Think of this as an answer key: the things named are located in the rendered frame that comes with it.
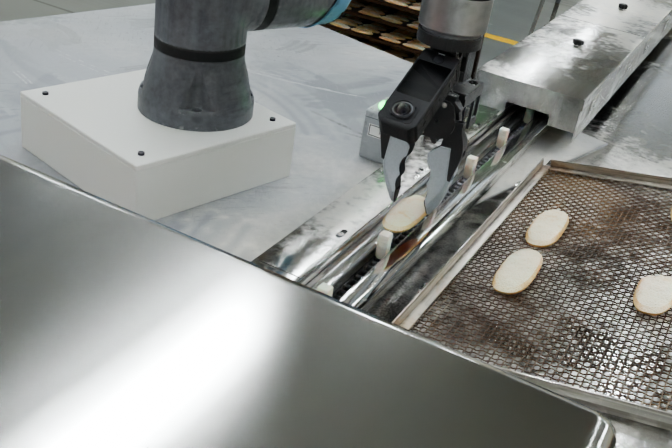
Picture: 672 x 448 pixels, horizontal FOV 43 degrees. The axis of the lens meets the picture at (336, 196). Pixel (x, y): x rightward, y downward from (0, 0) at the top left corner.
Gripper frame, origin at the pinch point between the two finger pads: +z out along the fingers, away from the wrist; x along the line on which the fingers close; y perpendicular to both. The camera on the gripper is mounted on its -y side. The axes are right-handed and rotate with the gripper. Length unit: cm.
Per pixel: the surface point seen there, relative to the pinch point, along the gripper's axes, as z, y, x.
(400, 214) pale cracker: 1.2, -2.1, 0.1
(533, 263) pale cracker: -1.9, -7.6, -16.9
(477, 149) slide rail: 4.0, 30.0, 1.6
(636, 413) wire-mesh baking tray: -3.8, -27.5, -30.6
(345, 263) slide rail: 4.1, -11.5, 1.9
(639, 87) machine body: 7, 96, -11
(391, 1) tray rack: 35, 215, 97
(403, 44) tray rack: 51, 216, 90
